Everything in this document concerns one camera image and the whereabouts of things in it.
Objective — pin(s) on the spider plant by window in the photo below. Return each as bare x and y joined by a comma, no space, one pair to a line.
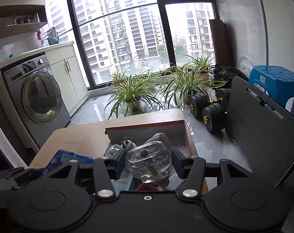
150,76

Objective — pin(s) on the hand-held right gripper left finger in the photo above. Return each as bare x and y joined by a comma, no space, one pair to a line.
118,163

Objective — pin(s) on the row of glassware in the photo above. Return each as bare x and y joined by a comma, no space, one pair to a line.
23,20

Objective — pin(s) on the black window frame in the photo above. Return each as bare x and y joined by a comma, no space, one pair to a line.
159,29

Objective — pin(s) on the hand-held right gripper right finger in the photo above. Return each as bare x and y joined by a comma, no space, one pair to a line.
179,163

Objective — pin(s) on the pink hanging cloth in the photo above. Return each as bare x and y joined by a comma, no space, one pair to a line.
39,35

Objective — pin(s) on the dark grey chair backrest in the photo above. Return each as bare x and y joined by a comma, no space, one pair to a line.
258,138

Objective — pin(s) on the wide spider plant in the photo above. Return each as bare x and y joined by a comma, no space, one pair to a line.
188,85

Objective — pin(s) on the blue-grey hanging cloth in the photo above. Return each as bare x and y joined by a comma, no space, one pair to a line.
52,35

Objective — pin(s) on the silver front-load washing machine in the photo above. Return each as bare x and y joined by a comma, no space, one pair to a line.
40,97

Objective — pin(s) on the large spider plant white pot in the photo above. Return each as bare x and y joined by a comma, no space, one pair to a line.
132,94

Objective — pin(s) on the white wall shelf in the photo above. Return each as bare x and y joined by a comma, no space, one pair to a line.
16,29

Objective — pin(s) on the blue plastic stool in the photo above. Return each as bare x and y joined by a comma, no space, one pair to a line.
275,82

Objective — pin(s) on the dark bag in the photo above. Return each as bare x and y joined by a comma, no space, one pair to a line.
228,74

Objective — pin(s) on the small spider plant terracotta pot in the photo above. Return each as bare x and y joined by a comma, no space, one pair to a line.
118,77

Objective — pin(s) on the clear liquid refill bottle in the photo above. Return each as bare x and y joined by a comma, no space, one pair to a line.
149,160

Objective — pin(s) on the tall spider plant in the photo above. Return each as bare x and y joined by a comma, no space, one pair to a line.
201,65

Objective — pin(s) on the dark printed card box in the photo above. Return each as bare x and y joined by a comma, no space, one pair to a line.
147,187

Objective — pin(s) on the white mosquito heater with bottle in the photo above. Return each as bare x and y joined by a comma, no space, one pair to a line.
127,148

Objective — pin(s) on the blue tin box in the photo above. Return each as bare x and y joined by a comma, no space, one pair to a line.
69,157

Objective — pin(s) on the white fan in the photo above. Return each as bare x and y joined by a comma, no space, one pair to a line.
244,65

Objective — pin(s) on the orange-edged white cardboard box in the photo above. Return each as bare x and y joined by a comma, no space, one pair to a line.
178,128

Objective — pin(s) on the brown rolled mat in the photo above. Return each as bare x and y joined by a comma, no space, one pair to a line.
217,41

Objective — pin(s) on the teal and white carton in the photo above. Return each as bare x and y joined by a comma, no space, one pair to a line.
124,185

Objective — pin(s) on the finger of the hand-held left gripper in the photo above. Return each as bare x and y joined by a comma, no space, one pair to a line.
16,189
8,173

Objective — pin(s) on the white floor cabinet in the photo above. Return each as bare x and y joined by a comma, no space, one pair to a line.
69,82

